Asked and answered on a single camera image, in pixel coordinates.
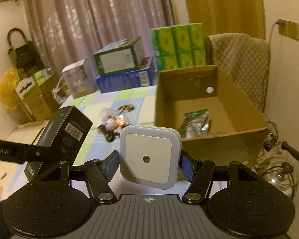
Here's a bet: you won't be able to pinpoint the white square night light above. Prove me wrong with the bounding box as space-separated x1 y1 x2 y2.
119 125 182 190

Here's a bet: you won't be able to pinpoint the black product box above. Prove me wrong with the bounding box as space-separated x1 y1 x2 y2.
24 106 92 181

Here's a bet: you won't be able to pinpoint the clear plastic cup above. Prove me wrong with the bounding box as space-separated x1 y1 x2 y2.
99 108 121 120

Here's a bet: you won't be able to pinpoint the red toy car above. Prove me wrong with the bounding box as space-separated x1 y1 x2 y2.
117 104 135 113

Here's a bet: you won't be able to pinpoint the small black toy car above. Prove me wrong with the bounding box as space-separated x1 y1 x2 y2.
97 124 120 142

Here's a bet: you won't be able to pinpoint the green silver foil pouch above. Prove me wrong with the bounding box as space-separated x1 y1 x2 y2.
179 109 210 139

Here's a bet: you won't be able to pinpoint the open cardboard box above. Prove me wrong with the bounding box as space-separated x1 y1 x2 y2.
154 65 268 168

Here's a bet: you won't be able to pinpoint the yellow plastic bag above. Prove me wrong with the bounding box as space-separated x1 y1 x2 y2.
0 67 21 112

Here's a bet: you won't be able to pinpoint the stacked cardboard boxes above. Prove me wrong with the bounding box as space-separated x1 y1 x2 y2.
15 69 60 121

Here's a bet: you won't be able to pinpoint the checkered bed sheet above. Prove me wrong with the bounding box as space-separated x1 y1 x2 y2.
0 84 230 205

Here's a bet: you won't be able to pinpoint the black luggage trolley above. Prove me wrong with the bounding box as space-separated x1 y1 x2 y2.
7 28 45 79

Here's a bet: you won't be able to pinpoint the white humidifier box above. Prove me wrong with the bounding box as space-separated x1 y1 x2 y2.
61 58 95 99

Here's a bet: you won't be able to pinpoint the blue carton box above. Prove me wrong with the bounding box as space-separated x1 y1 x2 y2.
96 57 155 93

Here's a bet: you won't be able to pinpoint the dark green carton box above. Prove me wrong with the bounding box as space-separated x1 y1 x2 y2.
94 36 145 76

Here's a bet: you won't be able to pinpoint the quilted beige chair cover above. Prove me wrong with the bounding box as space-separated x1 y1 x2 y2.
207 33 270 112

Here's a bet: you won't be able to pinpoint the green tissue pack bundle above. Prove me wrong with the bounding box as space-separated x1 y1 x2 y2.
149 23 207 71

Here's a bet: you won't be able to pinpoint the pink curtain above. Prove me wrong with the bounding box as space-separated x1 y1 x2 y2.
25 0 173 77

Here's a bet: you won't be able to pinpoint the wooden door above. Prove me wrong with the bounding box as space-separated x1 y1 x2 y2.
185 0 266 39

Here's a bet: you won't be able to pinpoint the tangled cable pile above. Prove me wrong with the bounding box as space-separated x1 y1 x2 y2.
255 114 299 200

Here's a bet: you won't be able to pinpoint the black charger cable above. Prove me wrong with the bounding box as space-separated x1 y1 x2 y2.
268 21 282 43

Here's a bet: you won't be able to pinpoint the wall power outlet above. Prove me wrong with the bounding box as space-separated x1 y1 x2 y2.
277 19 299 42

